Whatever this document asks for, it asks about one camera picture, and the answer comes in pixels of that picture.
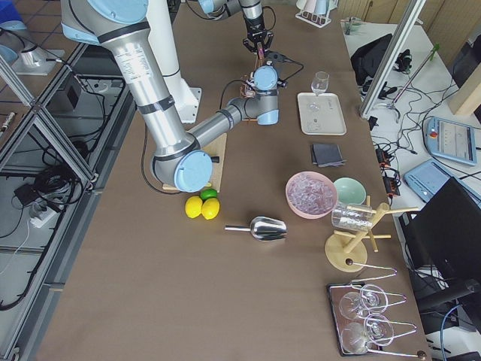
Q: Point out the clear wine glass on tray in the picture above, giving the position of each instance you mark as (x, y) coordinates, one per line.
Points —
(320, 82)

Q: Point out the black monitor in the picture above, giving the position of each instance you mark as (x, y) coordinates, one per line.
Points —
(446, 233)

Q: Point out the yellow lemon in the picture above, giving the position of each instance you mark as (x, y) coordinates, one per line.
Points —
(193, 206)
(210, 208)

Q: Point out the clear tumbler glass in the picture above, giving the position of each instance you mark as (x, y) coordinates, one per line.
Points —
(352, 217)

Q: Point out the hanging wine glass upper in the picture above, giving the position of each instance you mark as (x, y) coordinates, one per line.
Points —
(366, 300)

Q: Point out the wooden cutting board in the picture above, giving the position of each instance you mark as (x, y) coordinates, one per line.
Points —
(200, 169)

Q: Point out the blue teach pendant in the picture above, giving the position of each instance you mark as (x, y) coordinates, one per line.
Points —
(428, 177)
(451, 140)

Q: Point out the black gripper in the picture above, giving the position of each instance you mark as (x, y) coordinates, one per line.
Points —
(255, 28)

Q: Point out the dark grey folded cloth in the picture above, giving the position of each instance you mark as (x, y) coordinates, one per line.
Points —
(325, 155)

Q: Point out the pink bowl of ice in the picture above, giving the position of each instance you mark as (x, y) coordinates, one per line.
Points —
(310, 195)

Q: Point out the steel ice scoop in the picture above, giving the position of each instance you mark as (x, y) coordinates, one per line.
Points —
(263, 229)

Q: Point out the yellow lemon right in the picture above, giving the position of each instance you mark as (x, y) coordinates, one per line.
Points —
(210, 208)

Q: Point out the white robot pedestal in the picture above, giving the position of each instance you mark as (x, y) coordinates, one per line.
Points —
(187, 99)

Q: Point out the hanging wine glass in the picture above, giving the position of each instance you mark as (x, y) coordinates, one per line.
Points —
(366, 300)
(373, 335)

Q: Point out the mint green bowl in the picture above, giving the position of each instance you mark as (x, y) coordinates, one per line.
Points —
(350, 191)

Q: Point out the hanging wine glass lower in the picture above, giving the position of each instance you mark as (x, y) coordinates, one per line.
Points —
(373, 335)

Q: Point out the white serving tray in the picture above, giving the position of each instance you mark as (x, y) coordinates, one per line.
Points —
(321, 115)

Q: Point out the black tray with glasses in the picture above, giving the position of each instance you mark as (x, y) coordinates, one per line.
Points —
(335, 293)

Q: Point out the green lime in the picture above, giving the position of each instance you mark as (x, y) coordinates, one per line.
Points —
(209, 193)

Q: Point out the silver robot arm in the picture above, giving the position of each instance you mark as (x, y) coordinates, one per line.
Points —
(139, 36)
(222, 9)

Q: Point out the white cup rack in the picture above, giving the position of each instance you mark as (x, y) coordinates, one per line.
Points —
(315, 12)

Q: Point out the yellow lemon left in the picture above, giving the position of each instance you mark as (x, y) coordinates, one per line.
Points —
(193, 206)

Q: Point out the black bag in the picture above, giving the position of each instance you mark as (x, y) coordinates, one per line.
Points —
(366, 60)

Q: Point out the wooden glass drying stand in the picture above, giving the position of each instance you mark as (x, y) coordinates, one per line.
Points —
(345, 250)

